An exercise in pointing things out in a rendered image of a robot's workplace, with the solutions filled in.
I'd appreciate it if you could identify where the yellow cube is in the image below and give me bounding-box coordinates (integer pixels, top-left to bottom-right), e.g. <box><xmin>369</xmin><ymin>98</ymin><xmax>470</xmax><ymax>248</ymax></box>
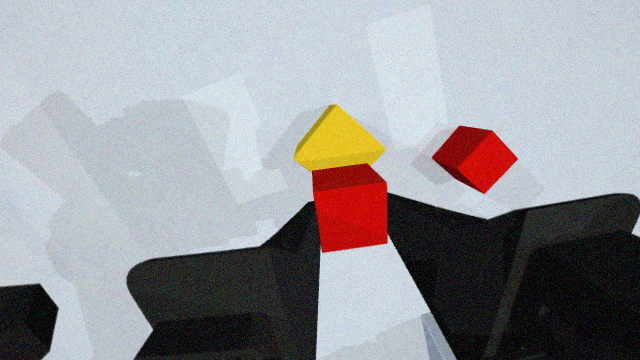
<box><xmin>293</xmin><ymin>105</ymin><xmax>386</xmax><ymax>173</ymax></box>

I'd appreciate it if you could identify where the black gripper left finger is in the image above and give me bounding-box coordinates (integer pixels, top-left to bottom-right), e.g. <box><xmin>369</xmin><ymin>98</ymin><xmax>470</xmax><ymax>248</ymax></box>
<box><xmin>126</xmin><ymin>201</ymin><xmax>321</xmax><ymax>360</ymax></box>

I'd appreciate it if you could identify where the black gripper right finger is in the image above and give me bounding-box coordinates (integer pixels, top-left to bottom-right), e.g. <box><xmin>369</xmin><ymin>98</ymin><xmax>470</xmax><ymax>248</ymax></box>
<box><xmin>387</xmin><ymin>192</ymin><xmax>640</xmax><ymax>360</ymax></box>

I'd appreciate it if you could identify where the red cube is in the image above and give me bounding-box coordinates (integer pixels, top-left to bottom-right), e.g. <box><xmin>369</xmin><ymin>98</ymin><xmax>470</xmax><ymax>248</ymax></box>
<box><xmin>432</xmin><ymin>126</ymin><xmax>518</xmax><ymax>193</ymax></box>
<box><xmin>312</xmin><ymin>163</ymin><xmax>388</xmax><ymax>252</ymax></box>

